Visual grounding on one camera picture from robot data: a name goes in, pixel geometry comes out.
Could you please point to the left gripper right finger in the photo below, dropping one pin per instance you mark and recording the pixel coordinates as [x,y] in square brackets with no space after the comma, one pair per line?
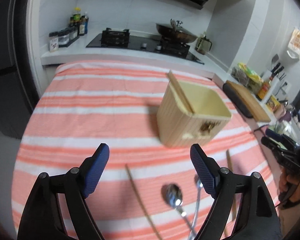
[256,218]

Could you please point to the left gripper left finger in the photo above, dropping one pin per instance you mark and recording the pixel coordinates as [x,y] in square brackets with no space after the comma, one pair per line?
[42,216]

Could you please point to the small steel spoon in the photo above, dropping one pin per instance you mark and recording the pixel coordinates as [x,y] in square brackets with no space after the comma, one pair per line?
[199,187]

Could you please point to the large steel spoon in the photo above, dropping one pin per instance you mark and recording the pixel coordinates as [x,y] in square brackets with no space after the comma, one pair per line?
[173,197]

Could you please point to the purple cup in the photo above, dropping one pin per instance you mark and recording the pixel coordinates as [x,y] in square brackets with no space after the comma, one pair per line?
[287,114]

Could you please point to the wooden cutting board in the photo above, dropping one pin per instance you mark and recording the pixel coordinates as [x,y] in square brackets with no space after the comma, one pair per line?
[250,102]

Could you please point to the brown sauce bottle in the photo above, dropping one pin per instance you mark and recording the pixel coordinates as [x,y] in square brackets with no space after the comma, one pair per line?
[266,85]

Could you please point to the white knife holder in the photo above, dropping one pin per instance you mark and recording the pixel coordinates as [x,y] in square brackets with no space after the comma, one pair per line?
[272,75]

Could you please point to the pink striped tablecloth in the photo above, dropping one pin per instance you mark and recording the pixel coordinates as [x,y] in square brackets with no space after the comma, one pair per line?
[115,103]

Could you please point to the hanging plastic bag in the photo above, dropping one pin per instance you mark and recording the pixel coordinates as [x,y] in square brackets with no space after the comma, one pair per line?
[293,48]

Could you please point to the cream utensil holder box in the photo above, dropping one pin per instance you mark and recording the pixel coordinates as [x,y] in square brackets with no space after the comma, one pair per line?
[178,127]

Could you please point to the glass oil jar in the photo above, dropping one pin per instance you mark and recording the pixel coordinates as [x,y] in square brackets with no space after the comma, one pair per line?
[203,45]

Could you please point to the black wok with lid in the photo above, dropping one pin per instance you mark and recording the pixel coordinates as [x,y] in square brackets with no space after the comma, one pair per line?
[175,31]

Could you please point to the black gas stove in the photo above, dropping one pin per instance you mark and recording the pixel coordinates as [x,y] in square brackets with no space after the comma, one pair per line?
[160,45]

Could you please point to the condiment bottles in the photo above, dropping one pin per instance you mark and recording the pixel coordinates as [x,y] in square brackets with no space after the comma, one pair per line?
[79,21]

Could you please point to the wire basket with snacks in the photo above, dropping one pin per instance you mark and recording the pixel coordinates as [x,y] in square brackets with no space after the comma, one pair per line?
[247,77]

